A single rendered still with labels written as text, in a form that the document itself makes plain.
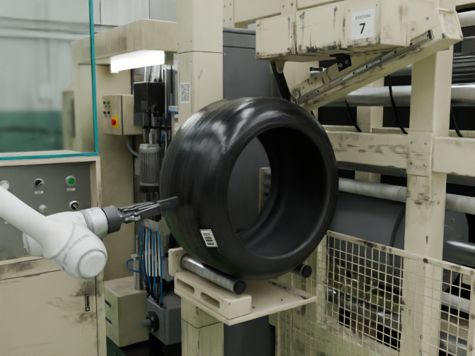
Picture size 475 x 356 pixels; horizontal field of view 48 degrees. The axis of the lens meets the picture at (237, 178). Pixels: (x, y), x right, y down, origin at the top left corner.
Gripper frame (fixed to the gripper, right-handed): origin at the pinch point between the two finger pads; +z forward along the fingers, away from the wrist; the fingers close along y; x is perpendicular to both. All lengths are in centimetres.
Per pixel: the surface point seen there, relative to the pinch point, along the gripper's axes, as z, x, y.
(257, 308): 23.0, 40.0, -7.3
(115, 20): 366, -149, 881
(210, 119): 17.3, -22.8, -1.7
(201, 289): 10.5, 33.3, 6.3
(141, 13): 422, -161, 875
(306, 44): 57, -42, -4
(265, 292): 34, 42, 3
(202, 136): 12.1, -18.6, -4.7
